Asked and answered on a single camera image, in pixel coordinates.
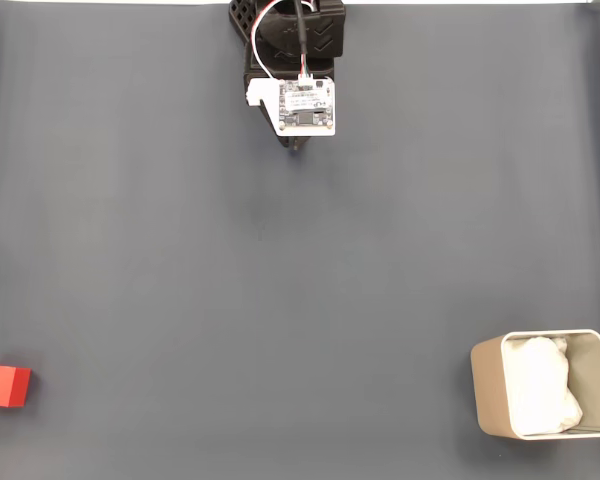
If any white crumpled tissue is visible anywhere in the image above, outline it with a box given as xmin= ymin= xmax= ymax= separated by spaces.
xmin=504 ymin=336 xmax=584 ymax=436

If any beige square box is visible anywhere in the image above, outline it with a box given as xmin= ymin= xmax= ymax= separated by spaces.
xmin=469 ymin=328 xmax=600 ymax=441

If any black camera cable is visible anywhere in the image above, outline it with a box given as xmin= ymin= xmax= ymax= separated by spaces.
xmin=293 ymin=0 xmax=314 ymax=84

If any red white black servo wire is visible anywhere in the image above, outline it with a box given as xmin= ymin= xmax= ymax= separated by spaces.
xmin=248 ymin=0 xmax=326 ymax=81

